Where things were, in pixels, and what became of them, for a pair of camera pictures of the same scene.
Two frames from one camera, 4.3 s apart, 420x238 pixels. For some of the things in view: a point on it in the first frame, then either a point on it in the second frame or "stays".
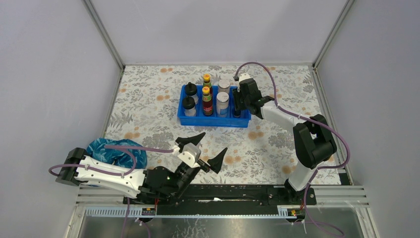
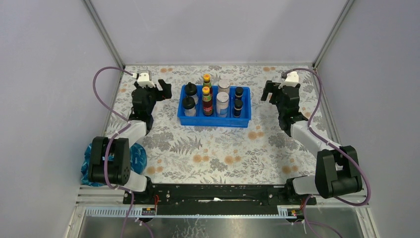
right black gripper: [236, 94] → [271, 88]
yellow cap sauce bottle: [207, 78] stays
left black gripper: [214, 163] → [162, 94]
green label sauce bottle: [207, 106] stays
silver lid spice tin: [222, 99] stays
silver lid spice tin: [224, 86] stays
